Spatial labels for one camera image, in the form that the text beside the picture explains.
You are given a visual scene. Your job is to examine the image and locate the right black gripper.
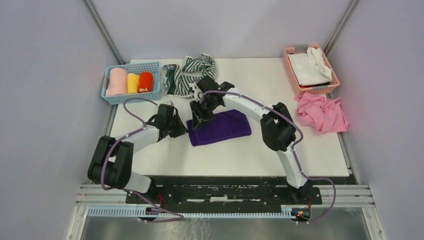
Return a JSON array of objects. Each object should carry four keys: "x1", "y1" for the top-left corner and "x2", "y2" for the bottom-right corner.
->
[{"x1": 189, "y1": 96, "x2": 219, "y2": 129}]

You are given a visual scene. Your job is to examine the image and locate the purple towel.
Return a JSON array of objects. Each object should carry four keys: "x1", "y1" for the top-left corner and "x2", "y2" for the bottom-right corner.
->
[{"x1": 186, "y1": 109, "x2": 252, "y2": 147}]

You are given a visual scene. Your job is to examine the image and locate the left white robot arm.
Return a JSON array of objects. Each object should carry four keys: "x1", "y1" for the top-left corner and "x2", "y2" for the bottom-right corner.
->
[{"x1": 87, "y1": 103, "x2": 188, "y2": 204}]

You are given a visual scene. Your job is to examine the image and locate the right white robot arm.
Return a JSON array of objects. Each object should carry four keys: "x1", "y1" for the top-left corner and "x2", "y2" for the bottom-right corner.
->
[{"x1": 190, "y1": 76, "x2": 313, "y2": 204}]

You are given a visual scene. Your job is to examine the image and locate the green white striped towel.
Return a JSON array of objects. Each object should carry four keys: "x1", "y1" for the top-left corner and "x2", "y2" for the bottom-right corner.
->
[{"x1": 173, "y1": 53, "x2": 218, "y2": 99}]

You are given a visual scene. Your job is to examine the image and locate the red rolled towel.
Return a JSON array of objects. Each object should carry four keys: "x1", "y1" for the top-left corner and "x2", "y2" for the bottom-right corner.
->
[{"x1": 138, "y1": 71, "x2": 154, "y2": 93}]

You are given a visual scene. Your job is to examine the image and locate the yellow rolled towel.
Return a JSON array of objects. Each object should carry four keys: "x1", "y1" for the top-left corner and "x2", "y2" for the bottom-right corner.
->
[{"x1": 127, "y1": 73, "x2": 139, "y2": 95}]

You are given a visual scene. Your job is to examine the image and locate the blue plastic basket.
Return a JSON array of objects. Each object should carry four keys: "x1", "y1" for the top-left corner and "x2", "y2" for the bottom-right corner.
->
[{"x1": 100, "y1": 61, "x2": 162, "y2": 105}]

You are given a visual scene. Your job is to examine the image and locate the pink rolled towel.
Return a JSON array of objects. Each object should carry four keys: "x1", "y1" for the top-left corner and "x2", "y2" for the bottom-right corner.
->
[{"x1": 105, "y1": 67, "x2": 128, "y2": 97}]

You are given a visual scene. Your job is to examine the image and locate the white folded cloth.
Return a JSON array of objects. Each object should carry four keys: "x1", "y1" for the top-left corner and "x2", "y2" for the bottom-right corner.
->
[{"x1": 288, "y1": 47, "x2": 333, "y2": 87}]

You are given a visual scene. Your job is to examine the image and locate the pink crumpled towel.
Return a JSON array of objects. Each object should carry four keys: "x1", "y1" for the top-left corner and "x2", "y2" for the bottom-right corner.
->
[{"x1": 294, "y1": 92, "x2": 349, "y2": 134}]

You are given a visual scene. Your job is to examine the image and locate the pink plastic basket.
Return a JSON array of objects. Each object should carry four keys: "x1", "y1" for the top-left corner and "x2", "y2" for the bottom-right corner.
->
[{"x1": 282, "y1": 44, "x2": 340, "y2": 96}]

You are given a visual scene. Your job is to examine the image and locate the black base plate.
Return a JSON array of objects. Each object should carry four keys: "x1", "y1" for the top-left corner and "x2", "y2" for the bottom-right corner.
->
[{"x1": 125, "y1": 175, "x2": 355, "y2": 214}]

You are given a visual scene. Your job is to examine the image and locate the aluminium frame rails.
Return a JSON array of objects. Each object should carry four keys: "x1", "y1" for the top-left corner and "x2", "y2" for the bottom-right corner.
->
[{"x1": 66, "y1": 117, "x2": 387, "y2": 240}]

